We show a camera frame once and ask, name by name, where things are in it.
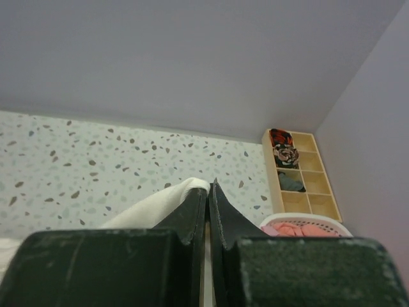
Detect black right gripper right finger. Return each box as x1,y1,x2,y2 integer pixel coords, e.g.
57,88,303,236
208,180,267,306

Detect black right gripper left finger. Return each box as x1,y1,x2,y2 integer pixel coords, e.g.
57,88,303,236
155,188,207,306

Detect white floral print t-shirt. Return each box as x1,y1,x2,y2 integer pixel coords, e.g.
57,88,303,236
1,177,210,283

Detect pink garment in basket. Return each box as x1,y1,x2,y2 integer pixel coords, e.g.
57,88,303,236
261,225,279,237

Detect salmon orange garment in basket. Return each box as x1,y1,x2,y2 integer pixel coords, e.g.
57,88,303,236
272,223,338,237

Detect grey rolled socks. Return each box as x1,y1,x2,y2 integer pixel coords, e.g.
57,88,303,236
277,171,306,193

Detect white plastic laundry basket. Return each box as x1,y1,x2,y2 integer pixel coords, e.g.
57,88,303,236
260,213,353,237

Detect pink black rolled socks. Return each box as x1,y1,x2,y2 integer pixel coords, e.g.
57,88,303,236
273,145,300,169

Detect wooden compartment organizer box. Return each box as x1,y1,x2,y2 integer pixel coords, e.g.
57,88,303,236
261,129,343,223

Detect red black rolled socks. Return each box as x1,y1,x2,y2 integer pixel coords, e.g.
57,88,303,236
269,129,293,146

